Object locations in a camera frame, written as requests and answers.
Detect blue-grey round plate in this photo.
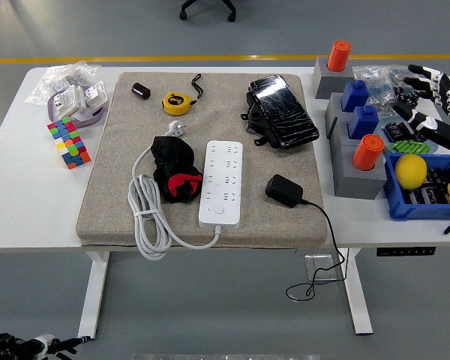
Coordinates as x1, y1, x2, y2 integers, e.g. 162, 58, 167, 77
373, 115, 442, 155

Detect clear bag with blue parts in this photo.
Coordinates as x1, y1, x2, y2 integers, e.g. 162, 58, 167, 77
352, 64, 398, 113

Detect yellow lemon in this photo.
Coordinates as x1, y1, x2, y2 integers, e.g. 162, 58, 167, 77
394, 154, 428, 191

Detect blue block with knob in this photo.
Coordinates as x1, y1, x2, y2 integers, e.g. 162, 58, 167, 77
347, 105, 380, 140
340, 79, 371, 113

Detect black glossy phone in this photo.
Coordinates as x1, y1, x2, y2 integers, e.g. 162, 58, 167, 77
249, 73, 321, 150

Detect black power adapter with cord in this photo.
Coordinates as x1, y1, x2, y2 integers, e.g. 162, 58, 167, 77
265, 174, 350, 304

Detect pile of black capacitors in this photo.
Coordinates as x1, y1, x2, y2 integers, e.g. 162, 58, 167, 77
392, 86, 422, 115

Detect black cylinders in bin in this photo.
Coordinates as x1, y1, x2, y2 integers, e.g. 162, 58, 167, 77
403, 167, 450, 206

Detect white wall socket panel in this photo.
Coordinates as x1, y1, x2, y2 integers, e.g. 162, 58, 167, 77
52, 84, 87, 117
82, 80, 109, 113

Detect purple flat ribbon cable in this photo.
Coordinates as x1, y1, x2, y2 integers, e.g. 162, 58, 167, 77
46, 91, 106, 128

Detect black and red cloth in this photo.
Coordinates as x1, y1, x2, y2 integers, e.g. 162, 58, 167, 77
151, 136, 204, 205

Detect black table control panel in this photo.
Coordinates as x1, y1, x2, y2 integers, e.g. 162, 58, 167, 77
376, 246, 436, 258

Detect grey square holder block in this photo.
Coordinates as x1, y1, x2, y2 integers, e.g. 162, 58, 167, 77
328, 115, 361, 151
325, 92, 357, 127
333, 142, 388, 200
310, 55, 356, 101

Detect clear bag with metal parts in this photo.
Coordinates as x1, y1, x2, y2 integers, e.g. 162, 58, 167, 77
388, 65, 434, 91

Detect yellow tape measure with strap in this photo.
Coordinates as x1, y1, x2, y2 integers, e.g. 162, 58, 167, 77
162, 73, 203, 116

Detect black pouch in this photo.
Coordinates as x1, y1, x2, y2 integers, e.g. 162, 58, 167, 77
241, 91, 286, 149

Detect blue plastic bin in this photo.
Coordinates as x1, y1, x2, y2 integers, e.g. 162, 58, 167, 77
382, 152, 450, 222

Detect dark brown small cylinder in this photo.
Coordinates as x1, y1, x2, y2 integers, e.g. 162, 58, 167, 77
130, 82, 152, 101

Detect grey-brown fabric mat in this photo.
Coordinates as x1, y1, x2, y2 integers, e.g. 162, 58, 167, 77
76, 71, 328, 251

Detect clear floor plate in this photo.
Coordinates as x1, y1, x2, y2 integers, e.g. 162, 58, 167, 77
304, 253, 338, 282

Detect white table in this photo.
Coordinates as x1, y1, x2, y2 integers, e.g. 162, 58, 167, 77
0, 66, 450, 341

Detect white power strip with cable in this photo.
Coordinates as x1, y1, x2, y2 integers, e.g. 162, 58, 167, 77
127, 120, 245, 260

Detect black capacitors on plate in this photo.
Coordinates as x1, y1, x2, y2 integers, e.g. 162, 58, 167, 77
384, 120, 431, 143

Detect green ribbed parts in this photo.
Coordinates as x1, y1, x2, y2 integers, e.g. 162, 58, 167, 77
391, 139, 432, 155

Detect clear bag with white parts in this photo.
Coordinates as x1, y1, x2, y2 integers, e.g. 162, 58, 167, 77
24, 61, 102, 106

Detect colourful cube puzzle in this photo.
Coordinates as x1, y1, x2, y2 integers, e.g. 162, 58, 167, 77
46, 116, 92, 170

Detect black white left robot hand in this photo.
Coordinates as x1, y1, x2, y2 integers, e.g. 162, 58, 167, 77
0, 318, 95, 360

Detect black office chair base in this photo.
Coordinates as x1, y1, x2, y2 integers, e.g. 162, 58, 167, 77
178, 0, 236, 23

